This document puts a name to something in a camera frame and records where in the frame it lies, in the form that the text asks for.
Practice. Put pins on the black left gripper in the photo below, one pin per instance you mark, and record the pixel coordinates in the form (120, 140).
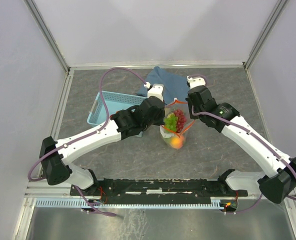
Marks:
(160, 121)

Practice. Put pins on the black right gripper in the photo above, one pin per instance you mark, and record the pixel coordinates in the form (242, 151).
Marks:
(189, 104)

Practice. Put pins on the green toy grapes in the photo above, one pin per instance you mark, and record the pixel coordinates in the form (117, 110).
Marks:
(170, 122)

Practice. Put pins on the clear zip bag orange zipper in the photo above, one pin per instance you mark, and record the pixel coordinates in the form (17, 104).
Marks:
(170, 108)

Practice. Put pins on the light blue plastic basket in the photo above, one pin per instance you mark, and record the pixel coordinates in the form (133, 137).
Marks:
(111, 102)

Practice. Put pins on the orange-red toy peach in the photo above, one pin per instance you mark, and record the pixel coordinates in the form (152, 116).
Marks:
(176, 142)

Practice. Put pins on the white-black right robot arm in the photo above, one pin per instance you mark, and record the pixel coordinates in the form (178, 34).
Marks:
(277, 178)

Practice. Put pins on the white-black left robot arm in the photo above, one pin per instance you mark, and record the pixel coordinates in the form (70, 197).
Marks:
(57, 156)

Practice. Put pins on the blue folded cloth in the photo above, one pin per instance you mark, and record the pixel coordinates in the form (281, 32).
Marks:
(174, 86)

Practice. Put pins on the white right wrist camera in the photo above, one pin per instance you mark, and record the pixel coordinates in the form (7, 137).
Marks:
(196, 80)

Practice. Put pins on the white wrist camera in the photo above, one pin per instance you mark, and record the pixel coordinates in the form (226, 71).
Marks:
(154, 90)
(196, 80)

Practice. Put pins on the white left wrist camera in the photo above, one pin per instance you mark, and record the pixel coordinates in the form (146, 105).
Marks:
(154, 90)

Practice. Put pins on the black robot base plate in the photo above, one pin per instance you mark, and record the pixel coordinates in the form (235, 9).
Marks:
(161, 191)

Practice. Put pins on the aluminium frame post right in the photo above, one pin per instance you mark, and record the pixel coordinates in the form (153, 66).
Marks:
(265, 32)

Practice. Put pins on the aluminium frame post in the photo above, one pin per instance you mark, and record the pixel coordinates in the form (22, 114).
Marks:
(265, 32)
(36, 14)

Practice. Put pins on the aluminium frame post left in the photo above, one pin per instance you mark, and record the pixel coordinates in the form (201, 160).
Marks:
(36, 14)

